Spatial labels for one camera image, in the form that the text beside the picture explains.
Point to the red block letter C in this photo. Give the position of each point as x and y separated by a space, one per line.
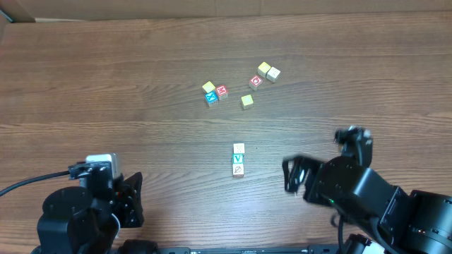
255 82

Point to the yellow block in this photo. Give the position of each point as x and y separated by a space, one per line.
263 68
247 101

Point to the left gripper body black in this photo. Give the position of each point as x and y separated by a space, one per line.
131 199

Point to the red block letter M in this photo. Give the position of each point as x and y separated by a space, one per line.
221 92

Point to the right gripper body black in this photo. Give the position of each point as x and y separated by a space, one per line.
308 180

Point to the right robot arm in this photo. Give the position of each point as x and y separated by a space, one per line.
400 222

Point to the wooden block leaf picture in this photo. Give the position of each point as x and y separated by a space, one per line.
238 170

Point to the yellow block letter G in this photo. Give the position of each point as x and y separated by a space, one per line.
208 87

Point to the blue block letter X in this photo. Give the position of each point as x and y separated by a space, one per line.
211 98

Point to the yellow block far right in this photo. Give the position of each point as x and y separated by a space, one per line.
263 68

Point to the yellow block centre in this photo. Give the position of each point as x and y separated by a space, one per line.
247 101

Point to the wooden block letter W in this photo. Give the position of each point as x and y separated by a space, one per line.
238 148

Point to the plain wooden block far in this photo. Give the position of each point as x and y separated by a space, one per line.
273 74

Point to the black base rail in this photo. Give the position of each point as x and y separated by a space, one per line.
311 249

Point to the green block letter V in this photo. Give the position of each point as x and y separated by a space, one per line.
237 158

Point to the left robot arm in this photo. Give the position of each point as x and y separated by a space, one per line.
87 218

